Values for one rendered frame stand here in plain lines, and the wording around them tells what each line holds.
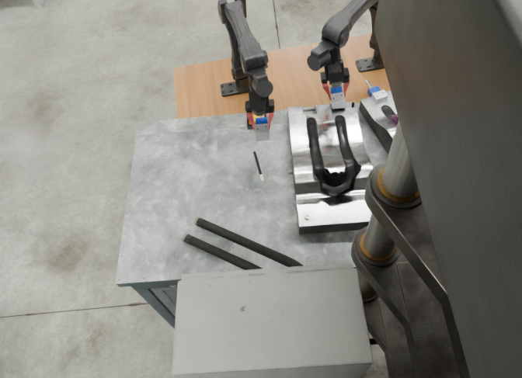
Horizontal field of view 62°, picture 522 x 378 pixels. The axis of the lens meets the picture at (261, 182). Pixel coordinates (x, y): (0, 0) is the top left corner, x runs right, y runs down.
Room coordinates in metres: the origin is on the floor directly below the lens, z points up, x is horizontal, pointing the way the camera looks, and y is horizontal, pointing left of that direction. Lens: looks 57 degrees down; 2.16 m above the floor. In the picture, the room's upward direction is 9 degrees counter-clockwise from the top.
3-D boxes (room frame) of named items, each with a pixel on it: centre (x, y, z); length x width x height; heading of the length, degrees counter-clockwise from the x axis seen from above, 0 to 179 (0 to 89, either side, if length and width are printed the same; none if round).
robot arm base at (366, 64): (1.38, -0.59, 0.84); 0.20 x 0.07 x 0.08; 92
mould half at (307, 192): (0.87, -0.25, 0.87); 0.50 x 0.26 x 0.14; 175
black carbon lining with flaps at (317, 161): (0.89, -0.26, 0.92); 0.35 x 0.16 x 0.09; 175
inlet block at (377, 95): (1.18, -0.50, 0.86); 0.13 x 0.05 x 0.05; 12
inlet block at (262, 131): (1.04, -0.04, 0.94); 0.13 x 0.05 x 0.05; 175
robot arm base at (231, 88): (1.36, 0.01, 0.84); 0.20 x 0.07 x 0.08; 92
